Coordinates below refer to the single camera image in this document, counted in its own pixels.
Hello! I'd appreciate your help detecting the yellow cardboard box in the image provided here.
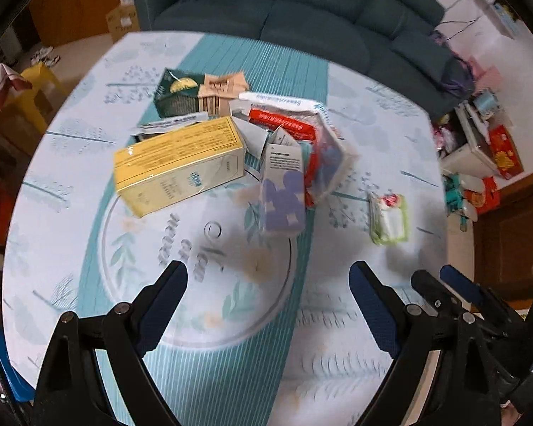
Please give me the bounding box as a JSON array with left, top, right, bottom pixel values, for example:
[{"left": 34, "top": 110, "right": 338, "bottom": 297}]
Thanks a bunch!
[{"left": 113, "top": 116, "right": 246, "bottom": 217}]

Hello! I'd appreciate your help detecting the wooden door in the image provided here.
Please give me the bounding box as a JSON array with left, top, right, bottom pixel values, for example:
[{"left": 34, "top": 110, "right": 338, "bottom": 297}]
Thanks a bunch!
[{"left": 474, "top": 173, "right": 533, "bottom": 310}]

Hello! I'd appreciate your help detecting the teal toy on floor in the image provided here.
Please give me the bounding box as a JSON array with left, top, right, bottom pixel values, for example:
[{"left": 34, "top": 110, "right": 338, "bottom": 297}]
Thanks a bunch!
[{"left": 443, "top": 174, "right": 478, "bottom": 232}]

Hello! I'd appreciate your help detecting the small green white packet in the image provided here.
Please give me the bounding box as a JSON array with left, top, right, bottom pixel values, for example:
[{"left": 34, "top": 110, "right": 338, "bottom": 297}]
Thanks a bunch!
[{"left": 368, "top": 192, "right": 409, "bottom": 245}]

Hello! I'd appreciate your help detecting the blue plastic stool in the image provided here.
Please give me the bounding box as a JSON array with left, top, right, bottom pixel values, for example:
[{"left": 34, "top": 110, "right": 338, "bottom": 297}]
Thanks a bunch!
[{"left": 0, "top": 330, "right": 35, "bottom": 403}]

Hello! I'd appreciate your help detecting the white low side table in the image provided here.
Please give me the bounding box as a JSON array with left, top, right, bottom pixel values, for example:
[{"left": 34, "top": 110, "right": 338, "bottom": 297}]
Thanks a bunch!
[{"left": 440, "top": 102, "right": 499, "bottom": 179}]

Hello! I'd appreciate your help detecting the red gift box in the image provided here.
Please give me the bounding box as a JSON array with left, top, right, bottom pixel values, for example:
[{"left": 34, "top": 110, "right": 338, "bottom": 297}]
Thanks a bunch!
[{"left": 488, "top": 124, "right": 524, "bottom": 180}]

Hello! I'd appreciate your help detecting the purple white carton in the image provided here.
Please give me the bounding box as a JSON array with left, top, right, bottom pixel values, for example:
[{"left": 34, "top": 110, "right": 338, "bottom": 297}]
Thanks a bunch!
[{"left": 259, "top": 127, "right": 306, "bottom": 236}]

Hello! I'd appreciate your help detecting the white red plastic bag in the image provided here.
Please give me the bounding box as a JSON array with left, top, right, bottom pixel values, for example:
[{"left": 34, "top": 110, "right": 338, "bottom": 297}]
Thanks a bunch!
[{"left": 229, "top": 91, "right": 358, "bottom": 207}]

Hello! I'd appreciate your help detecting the teal white tablecloth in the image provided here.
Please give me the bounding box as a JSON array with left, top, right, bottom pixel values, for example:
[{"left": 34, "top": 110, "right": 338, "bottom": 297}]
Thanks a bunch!
[{"left": 2, "top": 32, "right": 447, "bottom": 425}]

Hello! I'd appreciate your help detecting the dark green lemon box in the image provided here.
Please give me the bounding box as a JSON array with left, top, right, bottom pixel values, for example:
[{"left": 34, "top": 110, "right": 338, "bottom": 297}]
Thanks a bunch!
[{"left": 153, "top": 68, "right": 205, "bottom": 118}]

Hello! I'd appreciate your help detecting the yellow plastic chair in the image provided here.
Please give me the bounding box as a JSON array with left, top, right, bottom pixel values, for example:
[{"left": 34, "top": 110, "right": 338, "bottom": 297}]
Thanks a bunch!
[{"left": 5, "top": 62, "right": 69, "bottom": 135}]

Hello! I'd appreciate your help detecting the beige cardboard packet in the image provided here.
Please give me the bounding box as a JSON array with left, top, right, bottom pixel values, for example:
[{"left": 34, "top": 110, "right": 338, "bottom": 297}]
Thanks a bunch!
[{"left": 197, "top": 71, "right": 250, "bottom": 118}]

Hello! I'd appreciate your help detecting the dark green sofa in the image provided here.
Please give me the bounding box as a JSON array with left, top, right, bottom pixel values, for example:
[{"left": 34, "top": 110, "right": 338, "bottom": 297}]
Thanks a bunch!
[{"left": 134, "top": 0, "right": 475, "bottom": 119}]

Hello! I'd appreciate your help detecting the cardboard box on floor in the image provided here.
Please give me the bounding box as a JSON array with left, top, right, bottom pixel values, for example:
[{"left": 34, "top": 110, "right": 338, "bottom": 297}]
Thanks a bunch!
[{"left": 106, "top": 5, "right": 140, "bottom": 43}]

